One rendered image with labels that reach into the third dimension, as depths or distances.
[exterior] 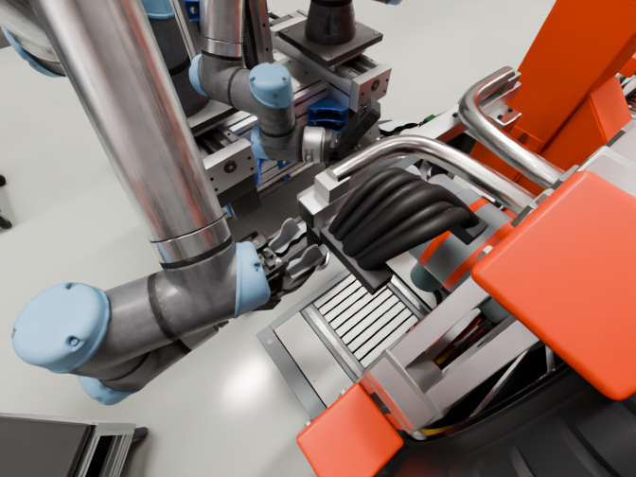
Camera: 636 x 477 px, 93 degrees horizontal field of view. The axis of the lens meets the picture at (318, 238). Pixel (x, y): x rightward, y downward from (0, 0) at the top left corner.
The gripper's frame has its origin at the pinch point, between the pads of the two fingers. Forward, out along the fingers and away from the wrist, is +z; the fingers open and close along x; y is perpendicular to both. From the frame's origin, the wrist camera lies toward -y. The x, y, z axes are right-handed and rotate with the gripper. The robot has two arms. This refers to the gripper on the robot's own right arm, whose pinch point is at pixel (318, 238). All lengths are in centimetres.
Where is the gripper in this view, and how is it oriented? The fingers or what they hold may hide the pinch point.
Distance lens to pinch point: 50.7
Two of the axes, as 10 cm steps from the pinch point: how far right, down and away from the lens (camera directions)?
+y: 0.1, -5.1, -8.6
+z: 7.8, -5.4, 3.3
